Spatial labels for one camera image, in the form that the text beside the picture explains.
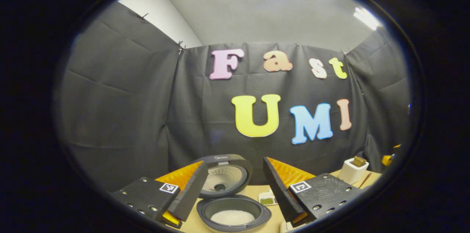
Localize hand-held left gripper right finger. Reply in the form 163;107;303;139
263;157;364;228

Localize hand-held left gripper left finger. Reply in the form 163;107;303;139
110;160;209;230

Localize grey rice cooker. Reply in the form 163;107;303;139
191;154;272;233

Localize wooden spoon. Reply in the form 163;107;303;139
358;172;372;189

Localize white rice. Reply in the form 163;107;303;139
210;210;256;226

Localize white divided bean dish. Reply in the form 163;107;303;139
258;189;278;206

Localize white square container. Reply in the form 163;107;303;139
339;158;369;185

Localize black backdrop cloth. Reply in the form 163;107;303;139
59;2;412;191

